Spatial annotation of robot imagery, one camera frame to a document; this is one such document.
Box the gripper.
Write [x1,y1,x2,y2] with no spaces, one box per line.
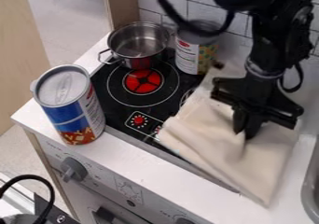
[209,73,306,141]

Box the cream cloth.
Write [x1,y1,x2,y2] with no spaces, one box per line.
[157,66,302,207]

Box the white can with dotted label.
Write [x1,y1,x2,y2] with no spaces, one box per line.
[173,20,222,77]

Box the toy sink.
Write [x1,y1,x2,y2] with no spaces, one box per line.
[299,133,319,224]

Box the toy stove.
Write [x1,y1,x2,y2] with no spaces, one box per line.
[90,47,243,194]

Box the silver pot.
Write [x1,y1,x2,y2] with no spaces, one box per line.
[97,21,175,71]

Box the blue can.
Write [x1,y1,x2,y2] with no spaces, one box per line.
[30,63,107,147]

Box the black cable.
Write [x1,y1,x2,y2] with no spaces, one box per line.
[0,174,58,224]

